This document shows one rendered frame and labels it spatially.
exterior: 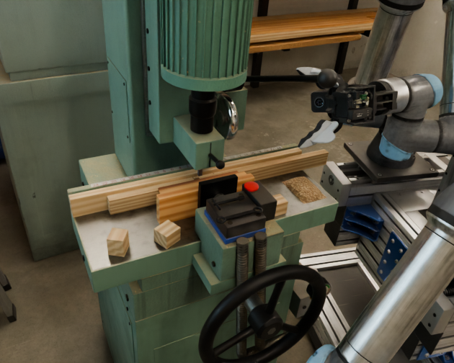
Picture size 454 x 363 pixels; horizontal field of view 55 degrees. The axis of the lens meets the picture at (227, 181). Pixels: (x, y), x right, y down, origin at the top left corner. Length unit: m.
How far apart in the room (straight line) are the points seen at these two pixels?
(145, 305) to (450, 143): 0.76
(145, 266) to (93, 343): 1.01
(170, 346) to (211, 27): 0.75
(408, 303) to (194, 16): 0.58
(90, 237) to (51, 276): 1.22
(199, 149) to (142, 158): 0.28
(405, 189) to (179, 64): 0.97
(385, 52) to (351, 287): 0.99
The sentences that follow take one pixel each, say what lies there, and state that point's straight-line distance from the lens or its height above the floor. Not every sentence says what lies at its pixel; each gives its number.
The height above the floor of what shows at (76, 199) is 0.95.
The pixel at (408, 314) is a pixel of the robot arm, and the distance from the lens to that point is 0.74.
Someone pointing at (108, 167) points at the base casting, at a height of 0.80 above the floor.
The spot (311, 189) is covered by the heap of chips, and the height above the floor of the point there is 0.92.
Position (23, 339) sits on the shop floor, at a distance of 1.99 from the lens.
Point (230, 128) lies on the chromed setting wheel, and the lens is 1.11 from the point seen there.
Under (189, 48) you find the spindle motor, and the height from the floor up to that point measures 1.28.
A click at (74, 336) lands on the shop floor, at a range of 1.94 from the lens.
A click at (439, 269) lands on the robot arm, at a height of 1.09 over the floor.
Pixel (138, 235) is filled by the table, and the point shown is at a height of 0.90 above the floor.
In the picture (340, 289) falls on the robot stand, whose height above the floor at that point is 0.21.
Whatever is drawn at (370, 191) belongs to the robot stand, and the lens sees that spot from 1.49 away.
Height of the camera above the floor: 1.53
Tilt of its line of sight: 35 degrees down
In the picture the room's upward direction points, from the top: 5 degrees clockwise
